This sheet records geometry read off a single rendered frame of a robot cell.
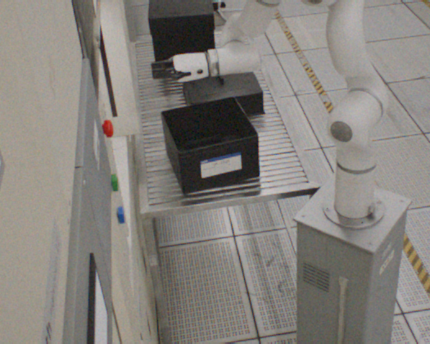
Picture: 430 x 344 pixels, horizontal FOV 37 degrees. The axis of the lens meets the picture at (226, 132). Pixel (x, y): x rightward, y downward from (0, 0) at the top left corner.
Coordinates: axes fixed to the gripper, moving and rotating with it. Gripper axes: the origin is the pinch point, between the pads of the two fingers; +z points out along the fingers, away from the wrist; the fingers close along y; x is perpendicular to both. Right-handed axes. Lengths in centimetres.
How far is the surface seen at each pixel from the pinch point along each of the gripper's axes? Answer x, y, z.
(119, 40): 4.6, 14.8, 10.9
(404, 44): -119, 217, -179
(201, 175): -36.4, -8.5, -9.5
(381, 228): -43, -39, -60
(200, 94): -33, 38, -15
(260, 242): -119, 41, -37
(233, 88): -33, 39, -29
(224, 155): -30.3, -7.3, -17.8
